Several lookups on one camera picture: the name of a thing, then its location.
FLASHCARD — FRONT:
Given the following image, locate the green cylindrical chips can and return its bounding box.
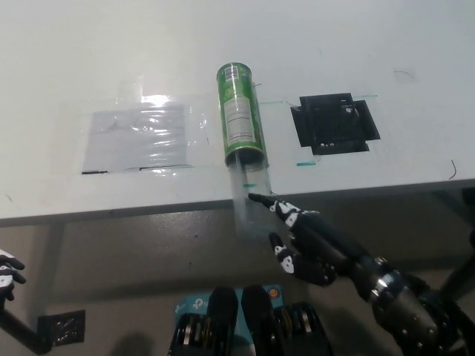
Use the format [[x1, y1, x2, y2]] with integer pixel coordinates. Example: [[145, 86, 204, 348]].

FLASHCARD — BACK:
[[216, 62, 269, 172]]

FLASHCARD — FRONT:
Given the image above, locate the black tape patch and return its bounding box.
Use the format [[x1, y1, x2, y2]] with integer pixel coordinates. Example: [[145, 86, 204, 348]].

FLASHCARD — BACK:
[[289, 92, 381, 156]]

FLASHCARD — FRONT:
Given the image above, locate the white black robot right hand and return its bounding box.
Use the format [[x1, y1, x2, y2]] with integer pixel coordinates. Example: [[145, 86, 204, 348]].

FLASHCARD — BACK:
[[247, 192, 378, 298]]

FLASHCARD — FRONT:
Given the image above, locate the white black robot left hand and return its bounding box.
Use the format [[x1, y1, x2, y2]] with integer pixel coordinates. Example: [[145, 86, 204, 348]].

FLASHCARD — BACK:
[[0, 248, 27, 312]]

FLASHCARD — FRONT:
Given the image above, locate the clear plastic film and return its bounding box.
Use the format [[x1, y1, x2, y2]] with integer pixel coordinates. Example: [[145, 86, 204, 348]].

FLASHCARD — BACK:
[[57, 73, 218, 177]]

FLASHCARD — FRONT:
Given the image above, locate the black teal robot torso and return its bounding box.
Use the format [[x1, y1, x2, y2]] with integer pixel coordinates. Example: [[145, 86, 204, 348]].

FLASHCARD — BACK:
[[168, 283, 335, 356]]

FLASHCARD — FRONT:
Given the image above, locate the clear plastic sheet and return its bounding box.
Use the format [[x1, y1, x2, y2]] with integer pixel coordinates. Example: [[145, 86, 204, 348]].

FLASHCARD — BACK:
[[81, 103, 187, 174]]

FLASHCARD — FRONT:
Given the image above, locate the black table leg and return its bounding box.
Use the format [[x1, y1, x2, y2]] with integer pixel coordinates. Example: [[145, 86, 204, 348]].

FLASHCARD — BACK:
[[0, 307, 51, 353], [439, 254, 475, 302]]

